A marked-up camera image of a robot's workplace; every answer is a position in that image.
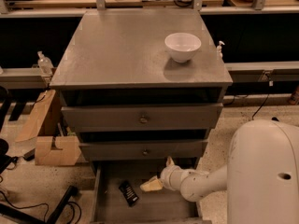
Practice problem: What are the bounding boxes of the grey wooden drawer cabinet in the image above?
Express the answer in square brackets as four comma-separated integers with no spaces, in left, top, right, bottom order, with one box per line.
[50,8,232,165]

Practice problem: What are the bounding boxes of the grey open bottom drawer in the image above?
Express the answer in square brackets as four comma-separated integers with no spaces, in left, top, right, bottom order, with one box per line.
[91,159,212,224]

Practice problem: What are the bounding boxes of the grey middle drawer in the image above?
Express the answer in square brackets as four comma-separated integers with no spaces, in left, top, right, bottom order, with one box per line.
[79,140,207,161]

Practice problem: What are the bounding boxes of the white ceramic bowl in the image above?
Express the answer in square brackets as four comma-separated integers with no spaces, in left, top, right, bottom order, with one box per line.
[164,33,202,63]

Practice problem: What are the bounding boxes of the brown cardboard box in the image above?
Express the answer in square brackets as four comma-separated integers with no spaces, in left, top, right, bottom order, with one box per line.
[35,136,81,166]

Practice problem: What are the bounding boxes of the grey top drawer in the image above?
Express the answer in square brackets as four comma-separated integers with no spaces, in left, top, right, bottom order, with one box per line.
[62,104,222,133]

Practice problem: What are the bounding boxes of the black cable on floor left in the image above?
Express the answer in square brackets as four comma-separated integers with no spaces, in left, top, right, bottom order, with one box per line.
[0,189,82,224]

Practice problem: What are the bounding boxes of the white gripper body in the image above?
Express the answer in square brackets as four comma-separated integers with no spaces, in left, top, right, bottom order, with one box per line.
[160,165,190,190]

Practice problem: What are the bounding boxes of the small white pump bottle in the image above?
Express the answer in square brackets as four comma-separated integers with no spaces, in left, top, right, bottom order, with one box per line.
[216,41,225,58]

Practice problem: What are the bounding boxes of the clear sanitizer bottle left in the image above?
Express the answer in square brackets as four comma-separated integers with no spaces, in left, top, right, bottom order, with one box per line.
[37,51,54,76]

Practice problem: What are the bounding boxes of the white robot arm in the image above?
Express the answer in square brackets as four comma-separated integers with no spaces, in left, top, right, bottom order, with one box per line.
[140,119,299,224]

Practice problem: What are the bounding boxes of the black power cable and adapter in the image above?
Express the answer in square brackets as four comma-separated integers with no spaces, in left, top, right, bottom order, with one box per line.
[251,91,271,121]

